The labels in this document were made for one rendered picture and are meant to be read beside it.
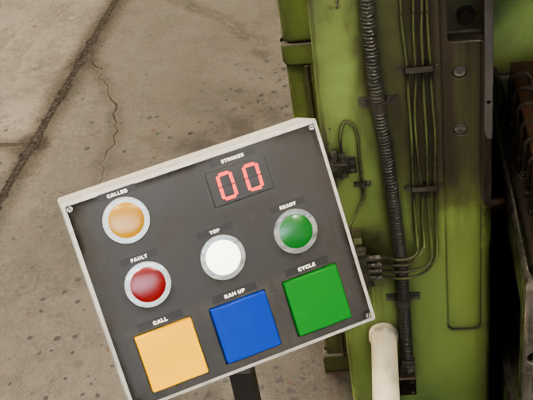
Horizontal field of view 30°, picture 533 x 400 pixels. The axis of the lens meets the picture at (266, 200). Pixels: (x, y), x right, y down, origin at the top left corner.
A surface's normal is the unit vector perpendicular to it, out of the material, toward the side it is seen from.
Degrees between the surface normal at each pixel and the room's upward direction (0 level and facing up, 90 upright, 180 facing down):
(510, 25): 90
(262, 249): 60
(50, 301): 0
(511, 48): 90
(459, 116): 90
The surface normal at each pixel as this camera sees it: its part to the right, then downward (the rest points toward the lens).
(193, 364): 0.25, 0.09
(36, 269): -0.13, -0.77
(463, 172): -0.07, 0.63
